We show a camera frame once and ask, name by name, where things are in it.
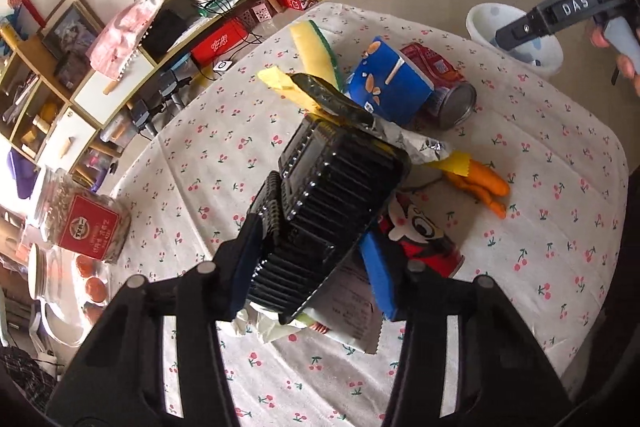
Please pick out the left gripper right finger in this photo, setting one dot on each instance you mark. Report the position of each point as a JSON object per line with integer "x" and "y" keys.
{"x": 385, "y": 263}

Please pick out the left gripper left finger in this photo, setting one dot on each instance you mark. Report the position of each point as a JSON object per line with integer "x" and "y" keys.
{"x": 235, "y": 262}

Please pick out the white snack packet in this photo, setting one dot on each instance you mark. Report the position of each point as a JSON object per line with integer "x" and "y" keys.
{"x": 343, "y": 309}

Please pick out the red cartoon drink can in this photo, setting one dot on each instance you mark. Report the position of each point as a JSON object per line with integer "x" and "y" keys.
{"x": 404, "y": 227}

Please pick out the black plastic food tray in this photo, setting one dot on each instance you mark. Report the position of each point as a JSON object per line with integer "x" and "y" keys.
{"x": 332, "y": 182}

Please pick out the orange peel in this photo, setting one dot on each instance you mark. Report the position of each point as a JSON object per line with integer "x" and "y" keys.
{"x": 484, "y": 185}

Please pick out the red tin can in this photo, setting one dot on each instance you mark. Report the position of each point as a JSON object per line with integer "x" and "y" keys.
{"x": 453, "y": 97}

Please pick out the yellow foil snack wrapper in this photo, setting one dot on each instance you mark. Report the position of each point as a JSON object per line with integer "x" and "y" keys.
{"x": 318, "y": 97}

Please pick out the blue almond snack box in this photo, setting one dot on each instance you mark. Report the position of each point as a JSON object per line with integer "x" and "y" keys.
{"x": 388, "y": 84}

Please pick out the yellow green sponge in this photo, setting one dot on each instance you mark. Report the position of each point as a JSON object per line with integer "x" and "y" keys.
{"x": 316, "y": 54}

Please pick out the white polka dot trash bin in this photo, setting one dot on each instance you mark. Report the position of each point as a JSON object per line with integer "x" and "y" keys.
{"x": 506, "y": 30}

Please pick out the person's right hand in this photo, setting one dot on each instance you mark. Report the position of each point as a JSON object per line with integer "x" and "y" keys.
{"x": 623, "y": 62}

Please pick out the orange tangerine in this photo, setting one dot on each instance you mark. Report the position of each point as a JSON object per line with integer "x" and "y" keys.
{"x": 86, "y": 266}
{"x": 92, "y": 312}
{"x": 96, "y": 290}

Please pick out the glass teapot wooden lid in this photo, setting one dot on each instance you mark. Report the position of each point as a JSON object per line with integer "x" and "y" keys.
{"x": 55, "y": 283}

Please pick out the nut jar red label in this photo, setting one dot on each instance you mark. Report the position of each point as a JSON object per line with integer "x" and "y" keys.
{"x": 70, "y": 216}

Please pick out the red box under cabinet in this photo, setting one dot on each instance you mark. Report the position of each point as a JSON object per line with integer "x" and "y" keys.
{"x": 219, "y": 42}

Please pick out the pink cloth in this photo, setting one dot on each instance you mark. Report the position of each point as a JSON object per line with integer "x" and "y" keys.
{"x": 113, "y": 48}

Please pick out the wooden tv cabinet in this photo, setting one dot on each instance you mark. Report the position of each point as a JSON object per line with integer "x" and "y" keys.
{"x": 179, "y": 26}

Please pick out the wooden shelf unit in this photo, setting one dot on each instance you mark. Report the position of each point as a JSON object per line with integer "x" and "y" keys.
{"x": 31, "y": 97}

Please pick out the framed picture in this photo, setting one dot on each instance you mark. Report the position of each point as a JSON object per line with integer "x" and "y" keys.
{"x": 72, "y": 26}

